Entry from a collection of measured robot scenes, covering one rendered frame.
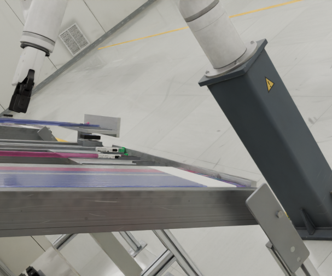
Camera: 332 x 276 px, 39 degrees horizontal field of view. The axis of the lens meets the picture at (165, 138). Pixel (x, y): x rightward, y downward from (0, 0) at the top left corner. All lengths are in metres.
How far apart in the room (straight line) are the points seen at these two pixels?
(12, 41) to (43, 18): 7.67
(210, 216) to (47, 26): 0.68
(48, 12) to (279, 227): 0.76
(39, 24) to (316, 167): 1.03
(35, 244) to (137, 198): 1.55
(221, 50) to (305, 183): 0.53
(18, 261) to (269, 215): 1.60
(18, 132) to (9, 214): 1.48
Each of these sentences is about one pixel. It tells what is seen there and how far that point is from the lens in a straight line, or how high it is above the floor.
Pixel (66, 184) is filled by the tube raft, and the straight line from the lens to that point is 0.71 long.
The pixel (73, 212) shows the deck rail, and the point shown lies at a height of 0.92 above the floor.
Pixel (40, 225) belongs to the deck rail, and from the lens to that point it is 0.66.
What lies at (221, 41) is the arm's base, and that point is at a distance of 1.46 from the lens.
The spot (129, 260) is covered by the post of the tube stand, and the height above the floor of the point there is 0.26.
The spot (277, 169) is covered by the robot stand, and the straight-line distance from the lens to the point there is 1.65.
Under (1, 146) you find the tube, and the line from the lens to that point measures 1.24.
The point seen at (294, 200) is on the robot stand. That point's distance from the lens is 1.74.
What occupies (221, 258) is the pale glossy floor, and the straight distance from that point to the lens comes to 1.96.
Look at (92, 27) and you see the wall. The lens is 9.29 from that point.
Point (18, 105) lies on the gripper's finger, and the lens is 1.18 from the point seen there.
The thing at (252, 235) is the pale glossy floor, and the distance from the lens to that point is 1.97.
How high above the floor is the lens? 1.16
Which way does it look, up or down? 21 degrees down
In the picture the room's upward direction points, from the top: 35 degrees counter-clockwise
